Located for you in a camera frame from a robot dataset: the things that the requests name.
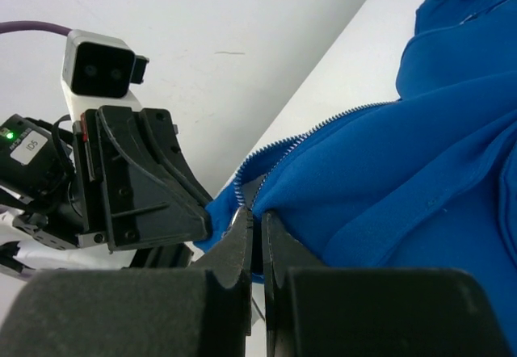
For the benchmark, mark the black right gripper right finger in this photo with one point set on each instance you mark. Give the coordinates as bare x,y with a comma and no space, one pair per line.
315,310

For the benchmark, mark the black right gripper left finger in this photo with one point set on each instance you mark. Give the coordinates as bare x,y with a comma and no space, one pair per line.
200,310

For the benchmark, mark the blue zip-up jacket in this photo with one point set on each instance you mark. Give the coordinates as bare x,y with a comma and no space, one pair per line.
426,181

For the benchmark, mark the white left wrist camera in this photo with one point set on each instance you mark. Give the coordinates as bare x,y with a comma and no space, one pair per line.
98,71

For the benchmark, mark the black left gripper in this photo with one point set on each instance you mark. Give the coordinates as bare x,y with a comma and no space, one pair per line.
138,185

